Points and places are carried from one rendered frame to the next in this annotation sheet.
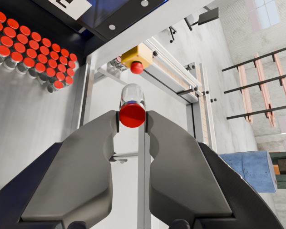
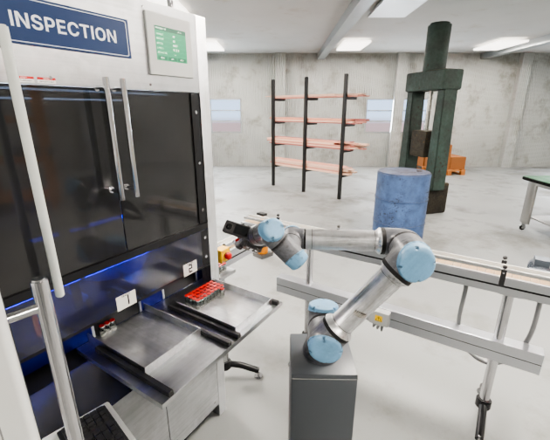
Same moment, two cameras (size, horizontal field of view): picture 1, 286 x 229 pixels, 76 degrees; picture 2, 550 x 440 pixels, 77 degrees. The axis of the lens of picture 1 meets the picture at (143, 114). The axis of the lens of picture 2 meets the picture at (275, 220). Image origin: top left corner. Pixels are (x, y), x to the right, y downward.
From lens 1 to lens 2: 1.28 m
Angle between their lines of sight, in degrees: 20
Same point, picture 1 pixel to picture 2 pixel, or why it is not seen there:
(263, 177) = (405, 183)
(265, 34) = (248, 118)
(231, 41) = (239, 160)
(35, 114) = (230, 302)
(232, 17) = not seen: hidden behind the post
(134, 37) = (214, 249)
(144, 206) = not seen: hidden behind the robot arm
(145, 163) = (315, 294)
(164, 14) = (211, 231)
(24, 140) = (240, 307)
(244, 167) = (391, 201)
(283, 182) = (437, 156)
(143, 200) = not seen: hidden behind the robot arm
